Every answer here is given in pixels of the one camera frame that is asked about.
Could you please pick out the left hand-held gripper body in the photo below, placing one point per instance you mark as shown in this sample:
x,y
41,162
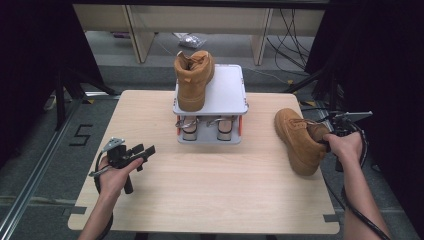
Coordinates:
x,y
116,153

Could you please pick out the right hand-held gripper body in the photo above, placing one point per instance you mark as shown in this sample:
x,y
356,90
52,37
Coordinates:
x,y
345,125

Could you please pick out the tan suede boot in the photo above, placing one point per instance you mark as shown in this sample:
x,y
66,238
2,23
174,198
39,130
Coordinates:
x,y
191,86
296,140

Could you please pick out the white two-tier shoe rack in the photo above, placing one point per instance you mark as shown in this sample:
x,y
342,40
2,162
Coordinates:
x,y
226,90

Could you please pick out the person's right hand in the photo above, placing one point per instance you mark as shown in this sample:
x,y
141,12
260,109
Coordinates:
x,y
346,148

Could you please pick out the person's left hand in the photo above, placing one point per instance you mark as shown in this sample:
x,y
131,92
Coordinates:
x,y
111,180

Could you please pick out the black metal stand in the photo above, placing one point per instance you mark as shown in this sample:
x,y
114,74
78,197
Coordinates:
x,y
332,96
60,100

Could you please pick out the black curtain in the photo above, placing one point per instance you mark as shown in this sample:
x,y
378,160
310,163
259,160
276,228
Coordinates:
x,y
393,66
30,66

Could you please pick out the silver foil bag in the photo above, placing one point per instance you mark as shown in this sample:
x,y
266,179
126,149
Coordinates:
x,y
192,41

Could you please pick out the white paper sheet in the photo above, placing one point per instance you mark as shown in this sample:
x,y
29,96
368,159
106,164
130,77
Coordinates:
x,y
180,34

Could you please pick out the beige desk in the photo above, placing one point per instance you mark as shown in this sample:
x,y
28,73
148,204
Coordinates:
x,y
200,20

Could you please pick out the aluminium floor rail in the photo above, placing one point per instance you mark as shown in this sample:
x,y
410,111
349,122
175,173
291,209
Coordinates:
x,y
40,166
336,180

